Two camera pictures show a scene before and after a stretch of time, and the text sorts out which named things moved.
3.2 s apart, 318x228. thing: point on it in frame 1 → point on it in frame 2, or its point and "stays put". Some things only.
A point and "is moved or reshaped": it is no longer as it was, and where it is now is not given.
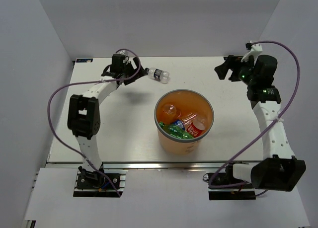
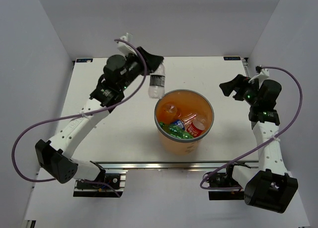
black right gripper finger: (222, 69) → (226, 87)
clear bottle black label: (157, 74) is moved or reshaped
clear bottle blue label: (179, 123) stays put
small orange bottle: (171, 109) stays put
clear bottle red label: (194, 124) stays put
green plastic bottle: (174, 131) stays put
